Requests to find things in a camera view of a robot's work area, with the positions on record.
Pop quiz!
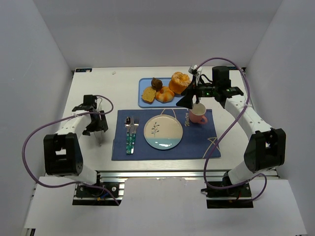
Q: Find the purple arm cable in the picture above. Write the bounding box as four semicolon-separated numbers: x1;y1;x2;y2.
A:
196;57;268;203
22;95;121;206

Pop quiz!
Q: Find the cream and blue plate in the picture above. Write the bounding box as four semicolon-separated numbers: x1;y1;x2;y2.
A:
143;115;183;150

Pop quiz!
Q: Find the silver knife teal handle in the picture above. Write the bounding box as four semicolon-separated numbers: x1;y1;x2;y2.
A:
128;116;134;154

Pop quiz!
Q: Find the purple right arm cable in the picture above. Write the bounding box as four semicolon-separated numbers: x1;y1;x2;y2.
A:
196;57;268;203

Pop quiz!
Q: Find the dark brown bread piece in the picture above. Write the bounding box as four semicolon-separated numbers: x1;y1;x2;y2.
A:
151;78;163;91

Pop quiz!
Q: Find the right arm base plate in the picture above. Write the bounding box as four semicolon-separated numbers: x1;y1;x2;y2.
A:
200;183;253;209

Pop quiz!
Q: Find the sliced brown bread loaf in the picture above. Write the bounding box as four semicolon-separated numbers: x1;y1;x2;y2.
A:
141;87;157;104

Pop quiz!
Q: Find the light blue plastic tray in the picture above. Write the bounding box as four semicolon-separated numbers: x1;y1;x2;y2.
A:
138;78;183;109

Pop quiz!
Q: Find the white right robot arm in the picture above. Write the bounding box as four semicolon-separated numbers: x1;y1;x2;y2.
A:
176;65;286;189

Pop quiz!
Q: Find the large orange muffin bread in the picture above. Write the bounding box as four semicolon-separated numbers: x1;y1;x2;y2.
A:
168;72;191;94

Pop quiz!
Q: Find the dark blue placemat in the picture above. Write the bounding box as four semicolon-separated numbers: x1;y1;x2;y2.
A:
111;109;217;161

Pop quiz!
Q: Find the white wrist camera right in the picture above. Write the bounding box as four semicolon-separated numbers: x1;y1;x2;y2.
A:
188;65;202;77

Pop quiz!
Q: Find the pink mug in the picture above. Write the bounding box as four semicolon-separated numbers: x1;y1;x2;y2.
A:
189;103;208;124

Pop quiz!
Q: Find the blue label sticker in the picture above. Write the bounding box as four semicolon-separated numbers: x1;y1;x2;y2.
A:
75;68;92;73

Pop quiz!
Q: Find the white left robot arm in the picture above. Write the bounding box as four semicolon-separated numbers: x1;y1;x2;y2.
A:
43;95;108;185

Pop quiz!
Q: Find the round orange white bun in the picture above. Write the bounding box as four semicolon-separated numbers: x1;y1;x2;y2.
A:
156;87;175;103

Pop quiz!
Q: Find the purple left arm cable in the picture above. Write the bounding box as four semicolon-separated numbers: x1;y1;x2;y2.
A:
22;95;121;206

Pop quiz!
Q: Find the silver fork teal handle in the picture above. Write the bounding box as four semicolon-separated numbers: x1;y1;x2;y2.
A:
131;117;139;154

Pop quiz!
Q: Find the aluminium frame rail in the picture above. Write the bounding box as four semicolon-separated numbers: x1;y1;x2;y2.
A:
45;169;280;179

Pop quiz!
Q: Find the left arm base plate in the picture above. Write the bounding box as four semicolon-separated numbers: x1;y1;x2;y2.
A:
72;181;123;206

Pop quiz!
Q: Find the silver spoon teal handle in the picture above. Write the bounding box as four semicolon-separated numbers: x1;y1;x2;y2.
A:
125;117;131;155

